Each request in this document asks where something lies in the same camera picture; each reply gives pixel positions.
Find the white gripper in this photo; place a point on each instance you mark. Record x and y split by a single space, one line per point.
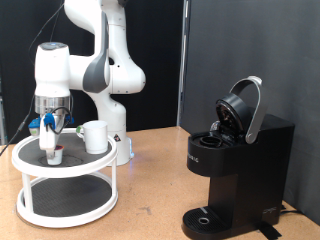
46 133

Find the coffee pod with orange lid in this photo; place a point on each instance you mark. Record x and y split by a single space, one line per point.
58 156

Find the white mug with green tape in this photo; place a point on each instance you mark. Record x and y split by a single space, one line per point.
96 138

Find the black Keurig coffee machine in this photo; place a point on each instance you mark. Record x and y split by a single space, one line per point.
246 173

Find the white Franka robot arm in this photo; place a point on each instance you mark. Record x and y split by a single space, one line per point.
113 66

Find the white two-tier turntable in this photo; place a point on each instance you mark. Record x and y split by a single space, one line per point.
66 196

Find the grey backdrop curtain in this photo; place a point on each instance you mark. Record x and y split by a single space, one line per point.
266 50

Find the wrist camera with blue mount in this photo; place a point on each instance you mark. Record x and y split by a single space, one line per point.
34 128

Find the grey metal frame pole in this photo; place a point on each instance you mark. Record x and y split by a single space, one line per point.
182 50

